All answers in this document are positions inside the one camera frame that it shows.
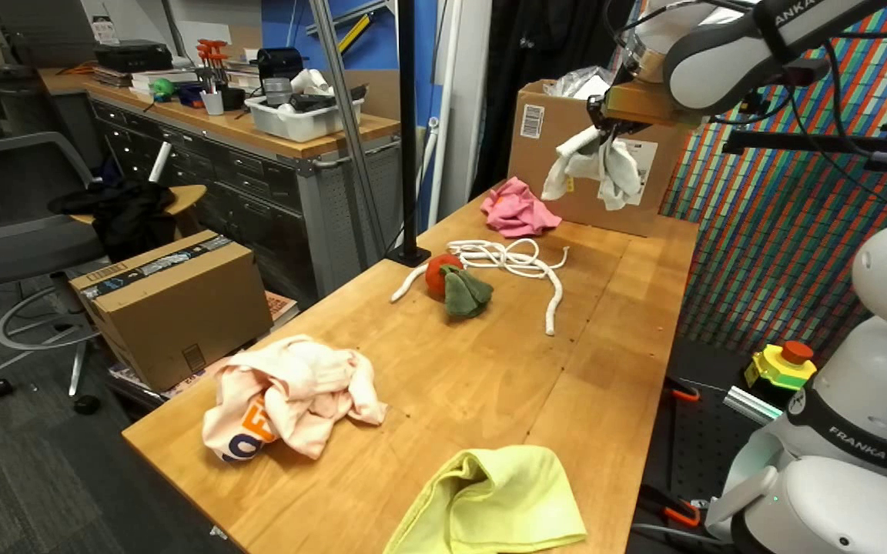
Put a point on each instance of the grey office chair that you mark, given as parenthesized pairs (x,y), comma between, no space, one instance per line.
(15,240)

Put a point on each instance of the black case on workbench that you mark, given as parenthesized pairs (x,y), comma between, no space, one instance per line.
(135,57)

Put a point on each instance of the black boom bar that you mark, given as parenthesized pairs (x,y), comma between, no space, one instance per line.
(825,143)

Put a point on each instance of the black cloth on stool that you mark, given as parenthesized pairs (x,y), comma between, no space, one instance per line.
(123,216)

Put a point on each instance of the peach shirt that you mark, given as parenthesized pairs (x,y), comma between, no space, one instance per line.
(290,395)

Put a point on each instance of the black pole with base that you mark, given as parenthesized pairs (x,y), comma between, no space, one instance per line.
(408,135)

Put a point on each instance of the flat reddish cardboard box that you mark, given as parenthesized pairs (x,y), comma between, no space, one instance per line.
(281,307)

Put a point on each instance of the yellow red emergency stop button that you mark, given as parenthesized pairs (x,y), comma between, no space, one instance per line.
(780,369)

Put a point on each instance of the white plastic bin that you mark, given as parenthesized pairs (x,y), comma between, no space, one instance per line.
(300,122)

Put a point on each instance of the wooden-top workbench with drawers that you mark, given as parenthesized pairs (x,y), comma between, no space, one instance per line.
(249,173)

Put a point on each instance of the yellow-green towel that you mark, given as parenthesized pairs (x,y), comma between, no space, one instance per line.
(493,504)

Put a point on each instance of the white towel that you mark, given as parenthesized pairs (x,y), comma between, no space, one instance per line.
(616,173)

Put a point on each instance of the silver metal pole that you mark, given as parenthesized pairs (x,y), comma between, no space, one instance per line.
(346,125)

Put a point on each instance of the pink shirt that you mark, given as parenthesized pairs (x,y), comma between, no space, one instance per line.
(518,206)

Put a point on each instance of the orange black clamp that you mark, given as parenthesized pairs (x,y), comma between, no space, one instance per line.
(682,391)
(676,513)

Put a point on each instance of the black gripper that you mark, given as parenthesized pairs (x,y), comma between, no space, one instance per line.
(599,112)

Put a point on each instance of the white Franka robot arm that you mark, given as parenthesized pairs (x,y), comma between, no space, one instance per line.
(875,410)

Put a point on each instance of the cardboard box with black tape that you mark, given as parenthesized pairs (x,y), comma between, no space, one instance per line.
(171,312)

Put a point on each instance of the round wooden stool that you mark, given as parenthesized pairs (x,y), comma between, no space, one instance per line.
(187,198)

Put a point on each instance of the white plastic bag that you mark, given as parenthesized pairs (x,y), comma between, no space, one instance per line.
(580,81)

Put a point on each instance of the cardboard box with white label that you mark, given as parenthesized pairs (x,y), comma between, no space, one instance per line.
(576,216)

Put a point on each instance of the red cloth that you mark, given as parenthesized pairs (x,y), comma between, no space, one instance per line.
(438,274)

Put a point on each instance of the dark green cloth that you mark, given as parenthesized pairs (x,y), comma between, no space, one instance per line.
(466,293)

